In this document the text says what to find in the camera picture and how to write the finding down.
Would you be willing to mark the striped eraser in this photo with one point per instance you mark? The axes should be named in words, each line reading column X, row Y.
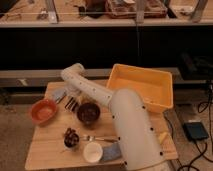
column 72, row 104

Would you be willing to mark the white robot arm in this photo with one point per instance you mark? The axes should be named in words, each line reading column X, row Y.
column 139, row 145

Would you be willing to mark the white paper cup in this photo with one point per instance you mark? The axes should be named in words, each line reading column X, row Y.
column 93, row 152

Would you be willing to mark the dark brown bowl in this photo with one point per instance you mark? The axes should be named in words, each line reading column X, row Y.
column 88, row 113

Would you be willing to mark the yellow plastic bin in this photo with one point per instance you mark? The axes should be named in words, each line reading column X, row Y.
column 154, row 86

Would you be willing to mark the blue grey pouch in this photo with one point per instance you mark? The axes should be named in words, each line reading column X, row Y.
column 58, row 94

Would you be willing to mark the metal fork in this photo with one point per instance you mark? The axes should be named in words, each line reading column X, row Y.
column 93, row 138

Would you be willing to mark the dark pine cone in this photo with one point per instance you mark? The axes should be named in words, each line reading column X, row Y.
column 71, row 138

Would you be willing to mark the blue cloth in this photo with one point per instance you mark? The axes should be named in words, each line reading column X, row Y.
column 111, row 152

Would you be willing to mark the orange bowl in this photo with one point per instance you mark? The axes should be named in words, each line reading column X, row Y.
column 43, row 110

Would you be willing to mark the black foot pedal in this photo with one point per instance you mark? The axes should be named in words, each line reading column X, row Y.
column 195, row 131

